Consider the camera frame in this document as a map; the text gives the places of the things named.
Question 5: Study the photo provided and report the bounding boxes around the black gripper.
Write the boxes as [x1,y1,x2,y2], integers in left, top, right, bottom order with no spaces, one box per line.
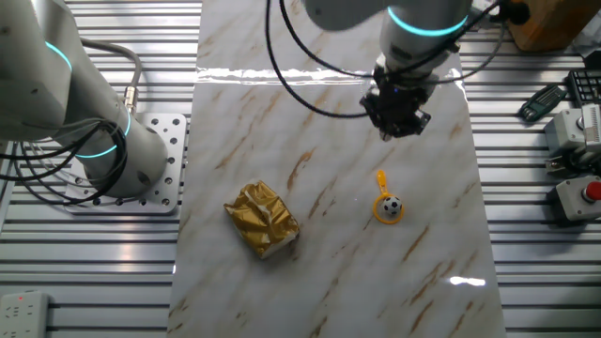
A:
[360,65,440,142]

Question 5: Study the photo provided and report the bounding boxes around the orange plastic bubble ring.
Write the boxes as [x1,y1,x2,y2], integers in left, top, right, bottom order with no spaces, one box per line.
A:
[372,169,406,225]

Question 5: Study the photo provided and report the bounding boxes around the small soccer ball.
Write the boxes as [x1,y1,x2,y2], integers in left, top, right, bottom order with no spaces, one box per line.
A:
[380,195,404,218]

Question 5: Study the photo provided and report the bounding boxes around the small silver clamp device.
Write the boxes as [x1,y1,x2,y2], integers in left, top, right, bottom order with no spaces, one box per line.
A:
[544,154,601,178]

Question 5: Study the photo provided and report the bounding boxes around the white grey socket box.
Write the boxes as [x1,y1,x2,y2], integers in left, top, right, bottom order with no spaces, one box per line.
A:
[543,108,588,159]

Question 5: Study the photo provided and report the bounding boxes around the white marble pattern mat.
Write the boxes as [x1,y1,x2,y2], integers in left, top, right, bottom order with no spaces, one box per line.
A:
[166,0,508,338]

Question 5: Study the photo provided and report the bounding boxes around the gold foil package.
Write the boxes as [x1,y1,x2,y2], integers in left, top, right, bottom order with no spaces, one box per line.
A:
[223,179,301,260]

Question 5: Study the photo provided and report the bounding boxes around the black keyboard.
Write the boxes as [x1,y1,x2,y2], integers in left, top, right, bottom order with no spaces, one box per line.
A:
[565,69,601,107]

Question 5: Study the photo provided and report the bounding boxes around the red emergency stop button box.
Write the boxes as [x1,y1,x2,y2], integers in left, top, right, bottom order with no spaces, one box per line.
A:
[553,176,601,223]

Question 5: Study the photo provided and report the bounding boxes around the white power strip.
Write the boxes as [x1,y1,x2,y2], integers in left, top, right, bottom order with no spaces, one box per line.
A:
[0,290,51,338]

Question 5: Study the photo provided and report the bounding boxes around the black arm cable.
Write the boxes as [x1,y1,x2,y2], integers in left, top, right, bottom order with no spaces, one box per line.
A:
[265,0,508,118]

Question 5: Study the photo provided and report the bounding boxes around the silver ribbed camera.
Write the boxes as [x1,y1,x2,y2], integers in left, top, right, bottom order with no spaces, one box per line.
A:
[580,102,601,154]

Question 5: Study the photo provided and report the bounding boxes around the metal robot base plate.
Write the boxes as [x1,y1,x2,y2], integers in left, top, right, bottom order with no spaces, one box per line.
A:
[63,112,189,216]

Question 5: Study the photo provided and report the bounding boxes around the grey base cable with connector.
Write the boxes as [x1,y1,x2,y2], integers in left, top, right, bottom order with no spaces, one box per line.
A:
[79,38,144,116]

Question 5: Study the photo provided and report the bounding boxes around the black base cable bundle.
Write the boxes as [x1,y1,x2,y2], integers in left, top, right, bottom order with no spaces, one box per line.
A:
[0,119,129,207]

